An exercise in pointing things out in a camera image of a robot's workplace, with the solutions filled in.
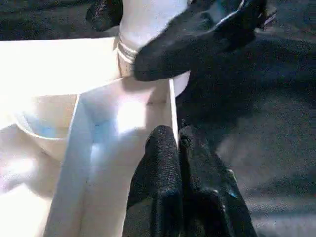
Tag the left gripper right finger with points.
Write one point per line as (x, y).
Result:
(209, 197)

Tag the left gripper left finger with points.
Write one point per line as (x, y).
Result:
(158, 185)

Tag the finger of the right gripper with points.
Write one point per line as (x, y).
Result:
(103, 13)
(192, 42)

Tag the white plastic table leg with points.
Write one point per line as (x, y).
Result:
(138, 29)

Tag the white plastic table top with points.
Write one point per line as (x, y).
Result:
(49, 111)

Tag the black table mat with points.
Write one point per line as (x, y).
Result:
(259, 111)

